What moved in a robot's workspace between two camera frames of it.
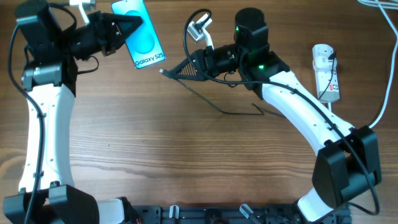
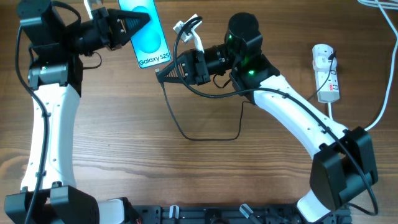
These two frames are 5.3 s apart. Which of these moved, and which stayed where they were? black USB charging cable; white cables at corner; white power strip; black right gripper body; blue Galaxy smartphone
Moved: black USB charging cable; blue Galaxy smartphone
Stayed: white cables at corner; black right gripper body; white power strip
